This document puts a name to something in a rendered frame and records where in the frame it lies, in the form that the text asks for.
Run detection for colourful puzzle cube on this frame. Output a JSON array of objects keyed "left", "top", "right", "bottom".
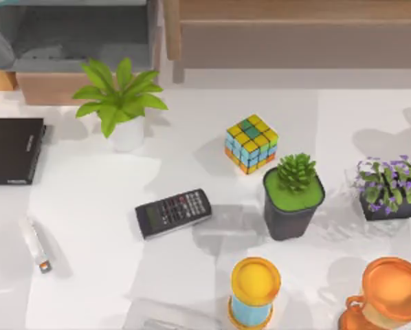
[{"left": 224, "top": 113, "right": 280, "bottom": 177}]

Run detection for black calculator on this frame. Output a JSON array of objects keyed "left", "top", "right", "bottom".
[{"left": 134, "top": 188, "right": 213, "bottom": 240}]

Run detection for green succulent in black pot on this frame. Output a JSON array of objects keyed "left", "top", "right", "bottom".
[{"left": 263, "top": 152, "right": 326, "bottom": 242}]

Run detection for green plant in white pot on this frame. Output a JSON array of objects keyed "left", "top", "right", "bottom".
[{"left": 71, "top": 57, "right": 170, "bottom": 153}]

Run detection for yellow and blue hourglass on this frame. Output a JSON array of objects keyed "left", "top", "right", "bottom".
[{"left": 227, "top": 256, "right": 282, "bottom": 328}]

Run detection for wooden open shelf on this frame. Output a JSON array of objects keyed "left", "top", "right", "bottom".
[{"left": 163, "top": 0, "right": 411, "bottom": 85}]

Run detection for pale wooden drawer front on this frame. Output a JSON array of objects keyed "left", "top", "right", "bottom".
[{"left": 15, "top": 70, "right": 160, "bottom": 106}]

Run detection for grey pierced drawer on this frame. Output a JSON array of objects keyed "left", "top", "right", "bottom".
[{"left": 0, "top": 0, "right": 164, "bottom": 74}]

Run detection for purple flowers in black pot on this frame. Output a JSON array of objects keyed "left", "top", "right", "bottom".
[{"left": 352, "top": 154, "right": 411, "bottom": 222}]

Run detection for white marker pen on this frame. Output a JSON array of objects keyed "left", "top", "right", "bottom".
[{"left": 17, "top": 215, "right": 54, "bottom": 275}]

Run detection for orange trophy cup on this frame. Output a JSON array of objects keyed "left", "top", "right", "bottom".
[{"left": 338, "top": 256, "right": 411, "bottom": 330}]

